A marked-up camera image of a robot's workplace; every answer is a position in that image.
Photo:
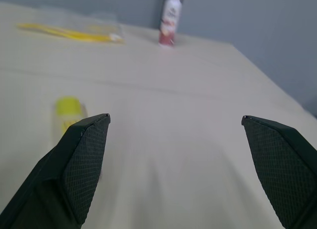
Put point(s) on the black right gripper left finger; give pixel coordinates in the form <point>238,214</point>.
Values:
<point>74,169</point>

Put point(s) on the yellow capped glue stick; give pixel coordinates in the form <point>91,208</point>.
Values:
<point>67,115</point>

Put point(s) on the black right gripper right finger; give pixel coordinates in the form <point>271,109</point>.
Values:
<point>282,164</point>

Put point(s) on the yellow toothbrush in clear packet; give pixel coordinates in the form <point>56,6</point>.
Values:
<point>81,28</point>

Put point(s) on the white and red bottle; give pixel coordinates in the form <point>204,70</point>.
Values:
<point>169,18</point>

